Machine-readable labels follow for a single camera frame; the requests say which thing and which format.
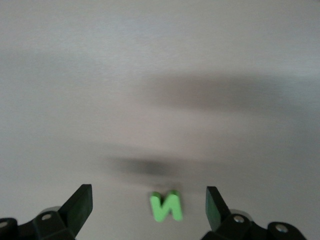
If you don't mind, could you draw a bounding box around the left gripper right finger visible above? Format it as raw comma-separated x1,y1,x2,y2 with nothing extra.
199,186,253,240

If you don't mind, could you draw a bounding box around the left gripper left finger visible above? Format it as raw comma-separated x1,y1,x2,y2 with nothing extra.
32,184,94,240

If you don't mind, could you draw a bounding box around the green letter N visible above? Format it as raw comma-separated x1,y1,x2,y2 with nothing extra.
149,189,184,223

